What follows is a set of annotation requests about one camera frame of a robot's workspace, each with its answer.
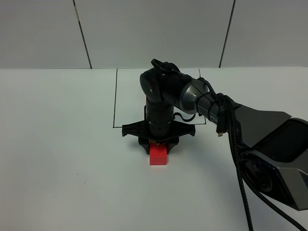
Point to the red cube block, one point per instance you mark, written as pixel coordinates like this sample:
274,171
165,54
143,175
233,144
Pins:
158,154

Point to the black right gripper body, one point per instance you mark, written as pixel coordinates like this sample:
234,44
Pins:
167,133

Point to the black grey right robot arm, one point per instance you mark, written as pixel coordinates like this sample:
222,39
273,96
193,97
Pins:
273,146

